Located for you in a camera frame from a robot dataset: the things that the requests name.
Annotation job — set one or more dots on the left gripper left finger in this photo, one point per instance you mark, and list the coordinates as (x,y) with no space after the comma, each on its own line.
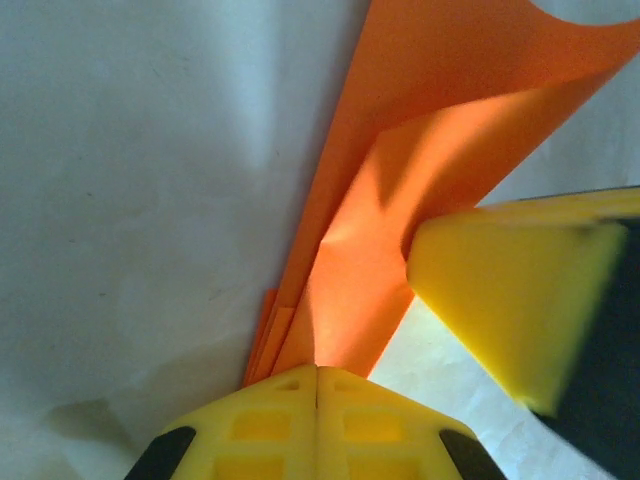
(260,435)

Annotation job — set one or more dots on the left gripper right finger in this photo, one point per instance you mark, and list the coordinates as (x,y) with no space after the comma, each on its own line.
(375,435)

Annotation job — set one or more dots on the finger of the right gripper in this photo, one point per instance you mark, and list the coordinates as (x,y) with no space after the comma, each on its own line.
(500,300)

